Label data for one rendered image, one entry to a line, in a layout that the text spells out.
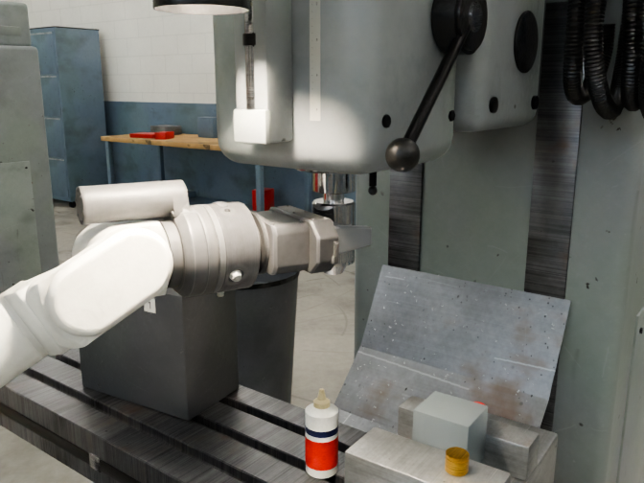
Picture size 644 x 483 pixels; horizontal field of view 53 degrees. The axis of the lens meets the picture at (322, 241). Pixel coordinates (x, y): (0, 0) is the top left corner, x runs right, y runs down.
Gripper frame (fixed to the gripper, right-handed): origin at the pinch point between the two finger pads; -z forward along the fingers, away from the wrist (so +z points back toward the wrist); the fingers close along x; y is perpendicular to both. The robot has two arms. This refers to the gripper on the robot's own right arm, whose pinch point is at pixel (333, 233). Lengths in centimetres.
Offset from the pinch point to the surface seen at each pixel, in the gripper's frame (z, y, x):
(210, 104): -218, 2, 585
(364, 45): 4.5, -19.1, -11.5
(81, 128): -117, 32, 724
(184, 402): 10.2, 27.6, 22.3
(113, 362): 16.8, 24.8, 34.4
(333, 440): -0.5, 25.5, 0.2
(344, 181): 0.2, -6.1, -2.4
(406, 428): -5.7, 21.8, -7.2
